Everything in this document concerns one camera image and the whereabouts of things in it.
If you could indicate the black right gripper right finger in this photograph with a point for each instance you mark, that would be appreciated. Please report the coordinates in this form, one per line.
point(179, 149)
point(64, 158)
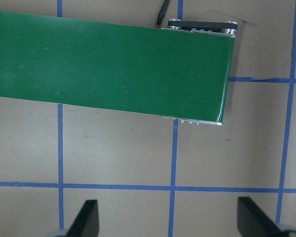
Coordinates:
point(252, 221)

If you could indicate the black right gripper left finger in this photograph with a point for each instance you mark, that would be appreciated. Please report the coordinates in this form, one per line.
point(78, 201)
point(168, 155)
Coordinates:
point(86, 223)

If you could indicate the green conveyor belt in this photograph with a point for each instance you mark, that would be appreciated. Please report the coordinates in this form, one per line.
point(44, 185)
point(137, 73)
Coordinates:
point(178, 72)

